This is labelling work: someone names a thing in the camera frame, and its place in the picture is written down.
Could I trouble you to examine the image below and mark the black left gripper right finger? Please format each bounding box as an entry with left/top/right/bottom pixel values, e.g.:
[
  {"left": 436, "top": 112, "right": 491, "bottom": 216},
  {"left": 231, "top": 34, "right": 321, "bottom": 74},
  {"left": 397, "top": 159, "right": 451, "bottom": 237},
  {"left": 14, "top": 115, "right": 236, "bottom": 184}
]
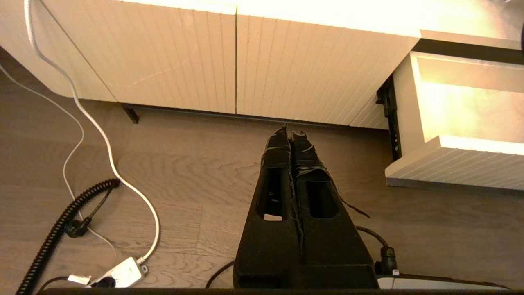
[{"left": 291, "top": 130, "right": 379, "bottom": 288}]

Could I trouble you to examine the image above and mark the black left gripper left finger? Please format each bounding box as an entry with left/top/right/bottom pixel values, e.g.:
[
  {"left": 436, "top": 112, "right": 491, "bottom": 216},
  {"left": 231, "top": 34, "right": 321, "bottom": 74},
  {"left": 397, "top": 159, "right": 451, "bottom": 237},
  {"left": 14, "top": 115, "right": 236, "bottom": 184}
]
[{"left": 232, "top": 125, "right": 305, "bottom": 288}]

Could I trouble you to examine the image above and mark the white slatted drawer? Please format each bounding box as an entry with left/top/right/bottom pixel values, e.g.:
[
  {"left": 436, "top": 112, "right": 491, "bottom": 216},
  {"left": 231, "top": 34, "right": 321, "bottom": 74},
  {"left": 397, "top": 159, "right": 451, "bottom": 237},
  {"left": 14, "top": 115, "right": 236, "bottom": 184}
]
[{"left": 384, "top": 51, "right": 524, "bottom": 195}]

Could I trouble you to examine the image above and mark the long white tv cabinet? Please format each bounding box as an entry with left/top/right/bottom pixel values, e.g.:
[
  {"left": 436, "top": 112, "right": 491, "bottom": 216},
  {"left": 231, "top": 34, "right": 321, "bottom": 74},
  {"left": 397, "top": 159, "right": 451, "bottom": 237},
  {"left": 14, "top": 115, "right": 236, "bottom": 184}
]
[{"left": 0, "top": 0, "right": 524, "bottom": 131}]

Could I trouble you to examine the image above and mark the white power strip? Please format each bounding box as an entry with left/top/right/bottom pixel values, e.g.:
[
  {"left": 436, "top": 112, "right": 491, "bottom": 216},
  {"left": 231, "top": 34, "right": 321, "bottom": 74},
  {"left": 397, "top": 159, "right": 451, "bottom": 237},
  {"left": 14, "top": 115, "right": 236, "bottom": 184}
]
[{"left": 87, "top": 257, "right": 149, "bottom": 288}]

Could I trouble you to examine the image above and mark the black plug in adapter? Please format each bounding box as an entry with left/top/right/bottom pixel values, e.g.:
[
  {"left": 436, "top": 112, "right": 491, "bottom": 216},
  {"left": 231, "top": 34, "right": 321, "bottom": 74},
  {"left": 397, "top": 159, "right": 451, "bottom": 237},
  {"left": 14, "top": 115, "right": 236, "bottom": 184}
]
[{"left": 38, "top": 276, "right": 116, "bottom": 293}]

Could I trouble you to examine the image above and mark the thick white cable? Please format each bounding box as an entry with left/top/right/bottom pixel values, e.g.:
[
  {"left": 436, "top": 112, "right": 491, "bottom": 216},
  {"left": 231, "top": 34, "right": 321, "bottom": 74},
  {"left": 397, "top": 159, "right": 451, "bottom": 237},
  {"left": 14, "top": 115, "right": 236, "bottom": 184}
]
[{"left": 23, "top": 0, "right": 160, "bottom": 263}]

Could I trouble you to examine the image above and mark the black drawer slide rail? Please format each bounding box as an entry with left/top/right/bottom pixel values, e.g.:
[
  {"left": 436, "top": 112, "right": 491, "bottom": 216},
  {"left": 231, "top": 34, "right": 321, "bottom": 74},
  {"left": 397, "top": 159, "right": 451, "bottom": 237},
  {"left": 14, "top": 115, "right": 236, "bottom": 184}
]
[{"left": 375, "top": 74, "right": 403, "bottom": 162}]

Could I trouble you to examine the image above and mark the black plug with thin cord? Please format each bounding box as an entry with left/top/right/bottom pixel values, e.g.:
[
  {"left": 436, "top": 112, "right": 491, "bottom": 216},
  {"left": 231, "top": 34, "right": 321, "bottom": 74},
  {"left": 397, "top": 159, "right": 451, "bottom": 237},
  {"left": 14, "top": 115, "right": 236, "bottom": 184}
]
[{"left": 65, "top": 186, "right": 114, "bottom": 239}]

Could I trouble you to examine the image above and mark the black coiled cable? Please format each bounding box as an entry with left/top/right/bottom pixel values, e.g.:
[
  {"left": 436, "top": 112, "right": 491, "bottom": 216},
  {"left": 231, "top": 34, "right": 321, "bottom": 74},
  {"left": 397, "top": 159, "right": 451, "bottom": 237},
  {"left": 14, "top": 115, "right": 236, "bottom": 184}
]
[{"left": 16, "top": 178, "right": 121, "bottom": 295}]

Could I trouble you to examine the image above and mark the thin white cable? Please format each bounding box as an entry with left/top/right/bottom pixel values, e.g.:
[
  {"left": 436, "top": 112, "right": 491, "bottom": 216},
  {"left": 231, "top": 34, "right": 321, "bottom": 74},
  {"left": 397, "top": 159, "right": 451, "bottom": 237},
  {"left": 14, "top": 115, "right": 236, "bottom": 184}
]
[{"left": 0, "top": 61, "right": 118, "bottom": 256}]

